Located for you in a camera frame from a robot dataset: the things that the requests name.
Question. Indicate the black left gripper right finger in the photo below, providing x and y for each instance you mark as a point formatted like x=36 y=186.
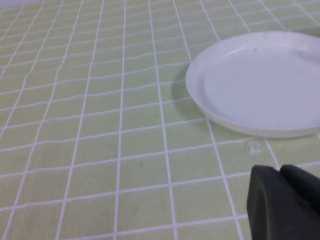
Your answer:
x=302 y=185

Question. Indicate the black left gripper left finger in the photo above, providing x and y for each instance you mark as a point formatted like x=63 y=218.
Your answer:
x=272 y=215

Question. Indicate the white round plate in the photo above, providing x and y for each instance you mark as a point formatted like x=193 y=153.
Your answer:
x=255 y=95

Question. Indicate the green checked tablecloth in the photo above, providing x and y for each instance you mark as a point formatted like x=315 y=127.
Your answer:
x=100 y=125

